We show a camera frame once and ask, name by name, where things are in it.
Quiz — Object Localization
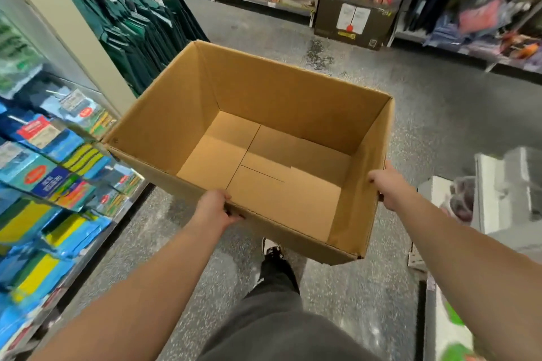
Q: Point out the clear packets with green print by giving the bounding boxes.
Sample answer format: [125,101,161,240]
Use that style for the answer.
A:
[0,18,43,99]

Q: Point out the person's black shoe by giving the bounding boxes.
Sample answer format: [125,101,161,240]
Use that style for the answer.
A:
[263,238,283,258]

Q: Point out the person's left hand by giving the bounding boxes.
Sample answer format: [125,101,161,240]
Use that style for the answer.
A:
[190,189,247,236]

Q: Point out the person's grey trousers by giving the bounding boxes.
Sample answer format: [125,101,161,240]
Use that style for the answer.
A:
[199,259,382,361]

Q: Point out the brown cardboard box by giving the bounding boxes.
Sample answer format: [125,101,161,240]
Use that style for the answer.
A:
[103,40,396,266]

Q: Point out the striped sponge packets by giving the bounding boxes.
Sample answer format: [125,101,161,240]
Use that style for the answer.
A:
[0,73,145,222]

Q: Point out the dark green goods pile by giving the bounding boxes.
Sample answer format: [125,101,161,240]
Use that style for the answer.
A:
[42,0,208,97]

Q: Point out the person's right hand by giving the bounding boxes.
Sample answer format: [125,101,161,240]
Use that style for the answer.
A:
[366,162,419,214]

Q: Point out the yellow green sponge packets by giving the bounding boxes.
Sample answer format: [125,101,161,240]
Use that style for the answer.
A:
[0,196,111,349]

